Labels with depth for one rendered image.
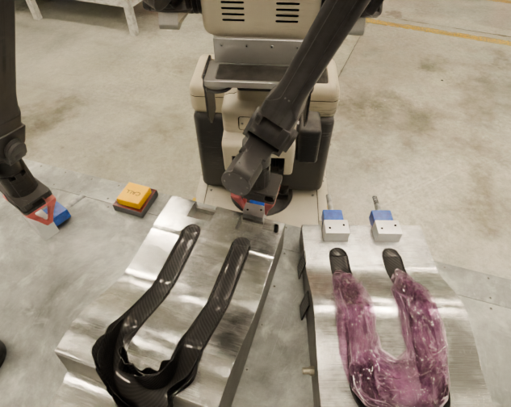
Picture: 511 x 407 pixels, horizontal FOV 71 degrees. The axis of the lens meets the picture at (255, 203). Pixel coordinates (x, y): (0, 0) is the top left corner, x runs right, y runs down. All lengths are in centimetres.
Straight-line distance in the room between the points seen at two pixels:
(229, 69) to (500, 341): 81
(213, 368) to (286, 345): 20
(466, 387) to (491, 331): 19
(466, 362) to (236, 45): 79
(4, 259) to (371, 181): 180
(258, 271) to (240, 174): 19
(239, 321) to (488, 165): 217
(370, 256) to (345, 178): 142
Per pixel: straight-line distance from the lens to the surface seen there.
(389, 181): 223
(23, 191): 86
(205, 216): 80
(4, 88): 68
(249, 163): 63
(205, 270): 70
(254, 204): 83
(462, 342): 71
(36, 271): 92
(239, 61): 95
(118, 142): 252
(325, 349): 64
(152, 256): 73
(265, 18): 93
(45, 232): 94
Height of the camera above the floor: 148
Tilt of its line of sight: 48 degrees down
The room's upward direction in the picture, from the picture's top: straight up
